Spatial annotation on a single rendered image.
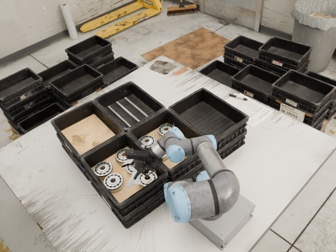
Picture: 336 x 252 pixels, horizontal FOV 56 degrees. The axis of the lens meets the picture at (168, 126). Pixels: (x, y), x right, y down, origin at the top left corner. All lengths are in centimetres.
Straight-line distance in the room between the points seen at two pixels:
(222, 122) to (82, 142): 86
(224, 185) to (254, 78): 221
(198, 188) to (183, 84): 159
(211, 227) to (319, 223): 124
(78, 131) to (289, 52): 217
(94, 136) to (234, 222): 97
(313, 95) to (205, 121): 115
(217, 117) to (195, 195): 108
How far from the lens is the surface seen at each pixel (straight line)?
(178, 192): 101
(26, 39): 490
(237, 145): 199
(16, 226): 286
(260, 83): 309
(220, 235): 156
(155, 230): 170
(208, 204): 101
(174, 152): 133
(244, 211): 163
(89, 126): 208
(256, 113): 227
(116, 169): 179
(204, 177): 144
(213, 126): 196
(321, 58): 391
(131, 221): 170
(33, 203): 199
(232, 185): 104
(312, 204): 274
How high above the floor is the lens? 219
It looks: 44 degrees down
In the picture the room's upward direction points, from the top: 6 degrees counter-clockwise
